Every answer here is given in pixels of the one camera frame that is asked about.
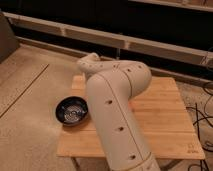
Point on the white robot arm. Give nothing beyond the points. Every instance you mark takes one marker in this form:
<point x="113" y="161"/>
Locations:
<point x="109" y="87"/>

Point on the black bowl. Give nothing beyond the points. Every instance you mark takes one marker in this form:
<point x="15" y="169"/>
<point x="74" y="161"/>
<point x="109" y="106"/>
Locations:
<point x="71" y="111"/>

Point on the wooden table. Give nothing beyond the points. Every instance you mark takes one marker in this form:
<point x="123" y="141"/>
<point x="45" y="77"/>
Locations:
<point x="164" y="120"/>

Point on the grey cabinet corner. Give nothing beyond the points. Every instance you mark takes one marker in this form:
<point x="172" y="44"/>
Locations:
<point x="8" y="41"/>

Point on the white window frame rail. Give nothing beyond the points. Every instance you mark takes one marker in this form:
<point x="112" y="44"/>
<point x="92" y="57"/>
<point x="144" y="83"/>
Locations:
<point x="123" y="42"/>

